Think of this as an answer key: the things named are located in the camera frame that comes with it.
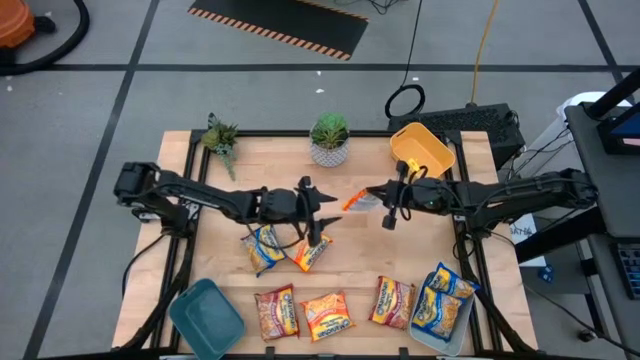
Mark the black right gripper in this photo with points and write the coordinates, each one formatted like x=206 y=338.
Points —
x=425 y=197

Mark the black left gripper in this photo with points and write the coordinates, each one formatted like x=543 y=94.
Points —
x=285 y=205

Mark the orange chicken ramen pack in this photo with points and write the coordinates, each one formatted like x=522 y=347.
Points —
x=357 y=202
x=327 y=316
x=311 y=252

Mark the blue soy sauce ramen pack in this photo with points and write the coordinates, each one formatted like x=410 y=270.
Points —
x=262 y=250
x=436 y=314
x=450 y=282

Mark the red ramen noodle pack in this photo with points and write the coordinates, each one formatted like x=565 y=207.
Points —
x=392 y=302
x=276 y=312

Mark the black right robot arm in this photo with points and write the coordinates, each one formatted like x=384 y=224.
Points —
x=525 y=192

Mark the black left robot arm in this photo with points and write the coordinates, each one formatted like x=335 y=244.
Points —
x=200 y=195

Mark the succulent in white patterned pot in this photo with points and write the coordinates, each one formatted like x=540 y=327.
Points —
x=329 y=155

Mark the yellow plastic bin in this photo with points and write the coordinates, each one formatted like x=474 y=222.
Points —
x=420 y=147

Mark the black computer tower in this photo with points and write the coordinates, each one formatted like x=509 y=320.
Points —
x=475 y=122

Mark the small green succulent sprig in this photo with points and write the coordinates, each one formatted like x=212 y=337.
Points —
x=220 y=139

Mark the white paper sheet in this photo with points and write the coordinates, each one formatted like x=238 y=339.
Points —
x=522 y=232

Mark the black table edge clamp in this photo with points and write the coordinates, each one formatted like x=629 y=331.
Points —
x=270 y=353
x=403 y=353

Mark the light grey plastic bin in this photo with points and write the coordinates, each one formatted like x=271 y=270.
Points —
x=440 y=345

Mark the teal plastic bin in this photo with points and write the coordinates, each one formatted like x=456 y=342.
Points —
x=207 y=320

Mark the small blue object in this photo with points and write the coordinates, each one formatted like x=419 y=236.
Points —
x=546 y=273

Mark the black hazard-striped floor mat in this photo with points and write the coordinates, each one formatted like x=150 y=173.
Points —
x=280 y=20

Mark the white waste bin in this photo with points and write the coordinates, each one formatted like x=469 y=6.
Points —
x=575 y=99

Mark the black desk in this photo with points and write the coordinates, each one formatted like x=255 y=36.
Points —
x=615 y=200

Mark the black floor plug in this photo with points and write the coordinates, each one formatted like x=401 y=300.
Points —
x=585 y=336

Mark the black monitor on desk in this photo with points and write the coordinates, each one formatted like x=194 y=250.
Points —
x=625 y=132

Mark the black slanted pole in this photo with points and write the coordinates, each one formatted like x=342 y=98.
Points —
x=615 y=92

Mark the black keyboard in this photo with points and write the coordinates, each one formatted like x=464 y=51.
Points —
x=631 y=270

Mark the orange shop vacuum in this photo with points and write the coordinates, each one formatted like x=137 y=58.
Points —
x=15 y=22

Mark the black aluminium table frame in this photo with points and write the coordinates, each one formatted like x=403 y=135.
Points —
x=275 y=133

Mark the black diagonal frame strut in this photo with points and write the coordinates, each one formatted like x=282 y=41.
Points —
x=142 y=324
x=507 y=327

